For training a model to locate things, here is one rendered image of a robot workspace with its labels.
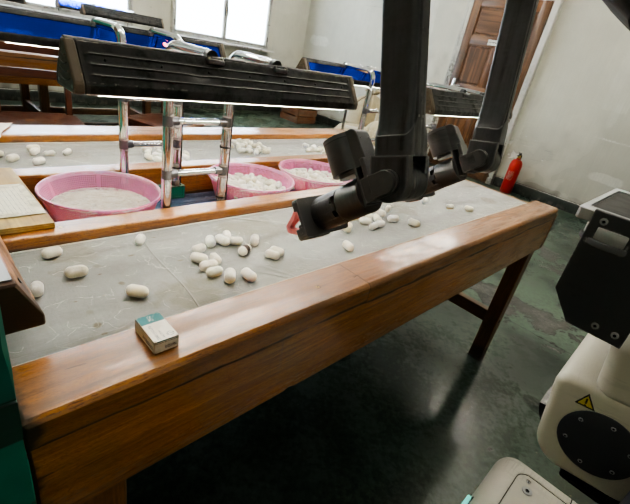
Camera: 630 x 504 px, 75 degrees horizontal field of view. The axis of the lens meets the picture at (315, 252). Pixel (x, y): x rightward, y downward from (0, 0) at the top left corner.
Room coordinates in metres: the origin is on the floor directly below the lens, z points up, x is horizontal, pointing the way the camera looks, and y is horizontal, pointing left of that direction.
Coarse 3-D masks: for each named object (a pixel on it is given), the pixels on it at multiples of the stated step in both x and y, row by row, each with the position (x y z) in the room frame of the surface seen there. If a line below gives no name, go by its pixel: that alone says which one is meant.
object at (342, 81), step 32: (64, 64) 0.61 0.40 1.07; (96, 64) 0.62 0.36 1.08; (128, 64) 0.66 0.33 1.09; (160, 64) 0.70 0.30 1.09; (192, 64) 0.75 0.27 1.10; (256, 64) 0.86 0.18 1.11; (128, 96) 0.64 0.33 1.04; (160, 96) 0.68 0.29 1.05; (192, 96) 0.72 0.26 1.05; (224, 96) 0.77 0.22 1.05; (256, 96) 0.82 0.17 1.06; (288, 96) 0.89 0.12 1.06; (320, 96) 0.96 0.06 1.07; (352, 96) 1.05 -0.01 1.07
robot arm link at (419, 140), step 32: (384, 0) 0.63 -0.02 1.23; (416, 0) 0.61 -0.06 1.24; (384, 32) 0.62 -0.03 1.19; (416, 32) 0.60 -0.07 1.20; (384, 64) 0.61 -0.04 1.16; (416, 64) 0.59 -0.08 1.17; (384, 96) 0.60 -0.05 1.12; (416, 96) 0.58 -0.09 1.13; (384, 128) 0.58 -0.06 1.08; (416, 128) 0.57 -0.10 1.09; (384, 160) 0.56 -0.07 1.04; (416, 160) 0.60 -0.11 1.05; (416, 192) 0.57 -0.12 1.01
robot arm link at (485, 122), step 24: (528, 0) 0.95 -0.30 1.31; (504, 24) 0.96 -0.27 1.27; (528, 24) 0.94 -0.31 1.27; (504, 48) 0.95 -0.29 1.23; (504, 72) 0.93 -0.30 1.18; (504, 96) 0.91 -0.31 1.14; (480, 120) 0.92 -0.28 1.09; (504, 120) 0.91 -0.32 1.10; (480, 144) 0.90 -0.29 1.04; (480, 168) 0.88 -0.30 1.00
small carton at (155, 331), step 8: (136, 320) 0.45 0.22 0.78; (144, 320) 0.45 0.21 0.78; (152, 320) 0.45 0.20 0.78; (160, 320) 0.46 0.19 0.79; (136, 328) 0.45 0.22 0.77; (144, 328) 0.43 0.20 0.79; (152, 328) 0.44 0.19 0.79; (160, 328) 0.44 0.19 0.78; (168, 328) 0.44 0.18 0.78; (144, 336) 0.43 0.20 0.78; (152, 336) 0.42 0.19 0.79; (160, 336) 0.43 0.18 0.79; (168, 336) 0.43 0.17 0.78; (176, 336) 0.43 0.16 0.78; (152, 344) 0.41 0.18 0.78; (160, 344) 0.42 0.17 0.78; (168, 344) 0.43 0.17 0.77; (176, 344) 0.43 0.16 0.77
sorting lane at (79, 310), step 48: (480, 192) 1.74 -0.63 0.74; (96, 240) 0.71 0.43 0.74; (192, 240) 0.79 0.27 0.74; (288, 240) 0.89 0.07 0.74; (336, 240) 0.95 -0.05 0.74; (384, 240) 1.01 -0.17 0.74; (48, 288) 0.53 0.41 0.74; (96, 288) 0.56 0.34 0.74; (192, 288) 0.61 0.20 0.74; (240, 288) 0.65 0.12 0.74; (48, 336) 0.43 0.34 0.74; (96, 336) 0.45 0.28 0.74
